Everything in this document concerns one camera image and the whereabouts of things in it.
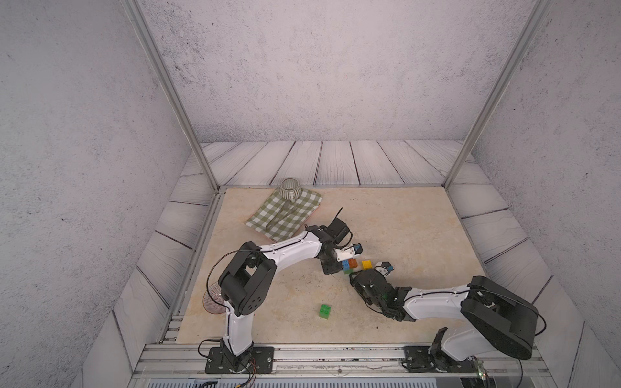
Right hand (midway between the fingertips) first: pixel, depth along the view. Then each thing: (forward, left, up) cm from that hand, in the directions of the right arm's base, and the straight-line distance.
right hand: (350, 278), depth 87 cm
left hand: (+4, +4, +2) cm, 6 cm away
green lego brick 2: (-11, +9, 0) cm, 15 cm away
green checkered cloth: (+28, +29, -1) cm, 40 cm away
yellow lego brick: (+5, -6, 0) cm, 8 cm away
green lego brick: (+3, +1, 0) cm, 3 cm away
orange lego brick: (+5, -1, +2) cm, 6 cm away
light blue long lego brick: (+4, +2, +2) cm, 5 cm away
